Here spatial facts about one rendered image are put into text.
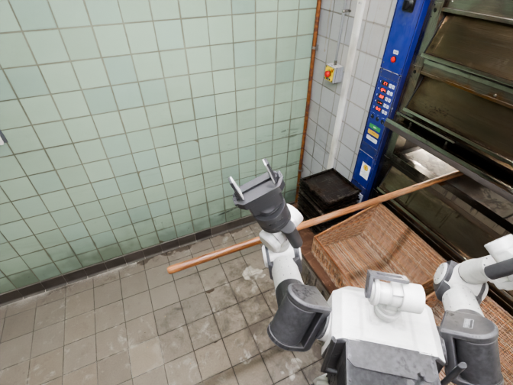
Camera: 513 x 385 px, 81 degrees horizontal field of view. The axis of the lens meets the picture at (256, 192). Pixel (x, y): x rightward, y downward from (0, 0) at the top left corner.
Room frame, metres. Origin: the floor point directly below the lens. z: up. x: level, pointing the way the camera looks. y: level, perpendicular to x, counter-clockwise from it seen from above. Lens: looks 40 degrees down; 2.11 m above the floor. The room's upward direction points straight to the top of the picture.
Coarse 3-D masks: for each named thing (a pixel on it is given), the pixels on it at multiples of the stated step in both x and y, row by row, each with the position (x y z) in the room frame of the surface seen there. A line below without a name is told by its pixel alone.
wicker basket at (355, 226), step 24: (360, 216) 1.37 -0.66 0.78; (384, 216) 1.34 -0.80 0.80; (336, 240) 1.30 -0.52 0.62; (360, 240) 1.33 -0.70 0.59; (384, 240) 1.25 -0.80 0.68; (408, 240) 1.15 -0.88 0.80; (336, 264) 1.03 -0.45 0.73; (384, 264) 1.13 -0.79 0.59; (408, 264) 1.06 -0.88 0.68; (432, 264) 0.99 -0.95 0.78; (432, 288) 0.90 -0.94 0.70
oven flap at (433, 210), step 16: (400, 176) 1.40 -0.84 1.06; (384, 192) 1.39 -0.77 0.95; (416, 192) 1.28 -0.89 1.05; (400, 208) 1.26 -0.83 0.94; (416, 208) 1.22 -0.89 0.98; (432, 208) 1.17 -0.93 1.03; (448, 208) 1.12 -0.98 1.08; (432, 224) 1.11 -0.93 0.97; (448, 224) 1.06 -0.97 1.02; (464, 224) 1.02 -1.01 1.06; (448, 240) 1.01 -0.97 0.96; (464, 240) 0.97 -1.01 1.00; (480, 240) 0.93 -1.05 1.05; (464, 256) 0.91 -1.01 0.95; (480, 256) 0.88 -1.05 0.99; (496, 288) 0.75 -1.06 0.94
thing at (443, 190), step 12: (396, 156) 1.44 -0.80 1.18; (408, 168) 1.35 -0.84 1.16; (420, 168) 1.32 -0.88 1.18; (444, 192) 1.14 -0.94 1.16; (456, 192) 1.12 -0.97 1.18; (456, 204) 1.08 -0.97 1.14; (468, 204) 1.03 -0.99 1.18; (480, 204) 1.03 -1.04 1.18; (480, 216) 0.97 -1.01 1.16; (492, 216) 0.95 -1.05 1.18; (492, 228) 0.91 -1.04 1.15; (504, 228) 0.88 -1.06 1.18
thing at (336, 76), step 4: (328, 64) 2.01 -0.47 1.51; (332, 64) 2.01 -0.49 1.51; (328, 68) 2.00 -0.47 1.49; (332, 68) 1.96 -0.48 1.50; (336, 68) 1.95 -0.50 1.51; (340, 68) 1.96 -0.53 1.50; (336, 72) 1.95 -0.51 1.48; (340, 72) 1.96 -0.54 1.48; (324, 76) 2.02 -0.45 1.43; (332, 76) 1.95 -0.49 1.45; (336, 76) 1.95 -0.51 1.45; (340, 76) 1.97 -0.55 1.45; (328, 80) 1.98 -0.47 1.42; (332, 80) 1.95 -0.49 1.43; (336, 80) 1.95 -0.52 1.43; (340, 80) 1.97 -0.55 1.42
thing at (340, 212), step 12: (432, 180) 1.18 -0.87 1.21; (444, 180) 1.20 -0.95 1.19; (396, 192) 1.08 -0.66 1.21; (408, 192) 1.10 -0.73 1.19; (360, 204) 1.00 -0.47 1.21; (372, 204) 1.02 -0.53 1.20; (324, 216) 0.93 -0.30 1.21; (336, 216) 0.94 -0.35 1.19; (300, 228) 0.87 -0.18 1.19; (252, 240) 0.79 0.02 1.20; (216, 252) 0.73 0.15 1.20; (228, 252) 0.74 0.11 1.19; (180, 264) 0.68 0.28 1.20; (192, 264) 0.69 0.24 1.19
